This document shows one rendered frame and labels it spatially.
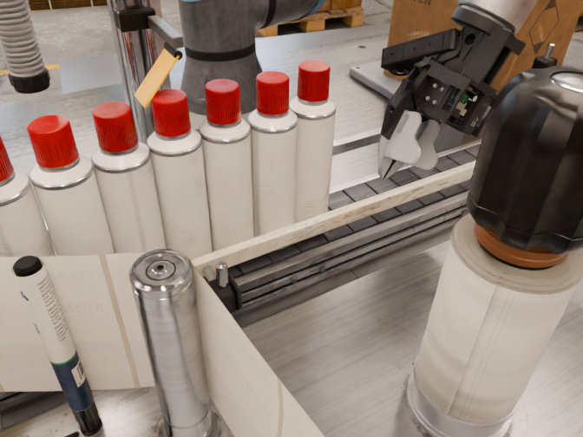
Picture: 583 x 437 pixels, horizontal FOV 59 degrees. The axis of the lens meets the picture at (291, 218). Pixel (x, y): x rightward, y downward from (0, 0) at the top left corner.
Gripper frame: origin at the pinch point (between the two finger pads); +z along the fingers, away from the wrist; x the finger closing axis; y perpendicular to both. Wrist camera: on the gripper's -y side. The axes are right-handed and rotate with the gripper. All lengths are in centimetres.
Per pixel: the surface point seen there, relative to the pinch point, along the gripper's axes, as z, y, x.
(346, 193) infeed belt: 6.2, -3.2, 0.1
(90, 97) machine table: 21, -61, -16
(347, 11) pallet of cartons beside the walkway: -28, -279, 213
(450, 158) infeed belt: -3.4, -3.3, 16.9
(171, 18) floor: 37, -363, 126
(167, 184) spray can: 7.7, 1.3, -28.3
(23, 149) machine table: 28, -46, -29
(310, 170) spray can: 2.5, 1.7, -12.8
